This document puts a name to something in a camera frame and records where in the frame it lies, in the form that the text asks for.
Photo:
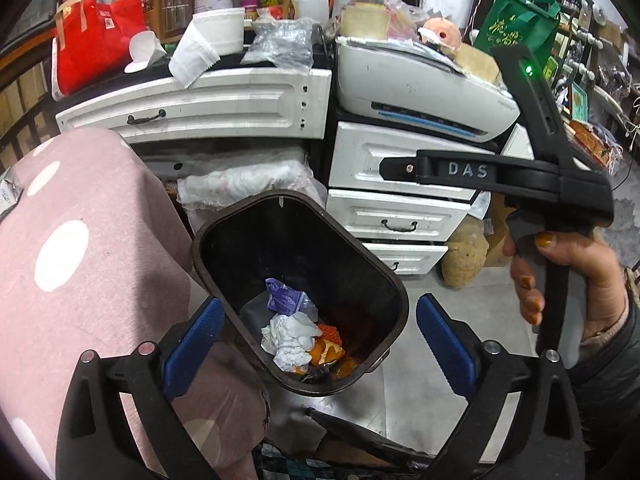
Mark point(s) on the white folded paper bag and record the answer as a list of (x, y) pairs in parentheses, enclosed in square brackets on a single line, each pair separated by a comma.
[(193, 55)]

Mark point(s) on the clear plastic bag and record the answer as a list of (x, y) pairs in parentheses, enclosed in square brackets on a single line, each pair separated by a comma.
[(286, 44)]

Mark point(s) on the red gift bag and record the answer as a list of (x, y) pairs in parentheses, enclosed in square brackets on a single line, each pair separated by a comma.
[(91, 39)]

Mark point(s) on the dark brown trash bin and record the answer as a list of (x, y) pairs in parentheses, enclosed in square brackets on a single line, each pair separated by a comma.
[(288, 236)]

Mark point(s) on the white printer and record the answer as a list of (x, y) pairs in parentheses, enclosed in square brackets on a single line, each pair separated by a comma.
[(406, 82)]

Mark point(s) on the orange foam fruit net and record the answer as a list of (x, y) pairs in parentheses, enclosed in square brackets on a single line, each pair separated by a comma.
[(330, 333)]

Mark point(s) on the white paper cup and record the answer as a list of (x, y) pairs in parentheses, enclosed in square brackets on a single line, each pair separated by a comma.
[(145, 49)]

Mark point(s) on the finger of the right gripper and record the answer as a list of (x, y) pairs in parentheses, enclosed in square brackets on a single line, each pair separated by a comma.
[(398, 168)]

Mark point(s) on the white tissue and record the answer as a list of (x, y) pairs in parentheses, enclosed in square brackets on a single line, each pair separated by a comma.
[(289, 339)]

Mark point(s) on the right forearm dark sleeve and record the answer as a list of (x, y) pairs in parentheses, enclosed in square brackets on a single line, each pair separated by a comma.
[(606, 388)]

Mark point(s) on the white lower drawer unit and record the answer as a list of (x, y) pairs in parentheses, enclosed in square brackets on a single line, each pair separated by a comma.
[(406, 225)]

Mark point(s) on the purple plastic bag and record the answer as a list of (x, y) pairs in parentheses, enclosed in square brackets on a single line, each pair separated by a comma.
[(283, 299)]

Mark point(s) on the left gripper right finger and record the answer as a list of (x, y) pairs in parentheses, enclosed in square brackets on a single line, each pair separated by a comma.
[(544, 440)]

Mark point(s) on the orange peel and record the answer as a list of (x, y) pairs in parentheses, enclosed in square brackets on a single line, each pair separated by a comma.
[(329, 360)]

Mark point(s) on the green milk carton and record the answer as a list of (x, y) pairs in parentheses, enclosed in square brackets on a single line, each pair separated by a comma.
[(10, 192)]

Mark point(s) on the white drawer cabinet upper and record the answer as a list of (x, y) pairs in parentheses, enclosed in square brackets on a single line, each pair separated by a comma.
[(255, 102)]

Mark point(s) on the pink polka dot tablecloth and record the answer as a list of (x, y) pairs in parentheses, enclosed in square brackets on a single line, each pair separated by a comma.
[(93, 256)]

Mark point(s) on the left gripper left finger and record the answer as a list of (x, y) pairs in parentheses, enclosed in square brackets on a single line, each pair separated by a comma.
[(95, 440)]

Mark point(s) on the green tote bag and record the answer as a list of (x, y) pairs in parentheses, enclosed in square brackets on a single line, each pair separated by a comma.
[(532, 23)]

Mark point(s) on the white paper bucket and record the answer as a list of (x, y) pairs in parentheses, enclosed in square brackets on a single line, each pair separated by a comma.
[(223, 29)]

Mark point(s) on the right hand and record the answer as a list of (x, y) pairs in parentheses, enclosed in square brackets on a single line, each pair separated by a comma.
[(593, 268)]

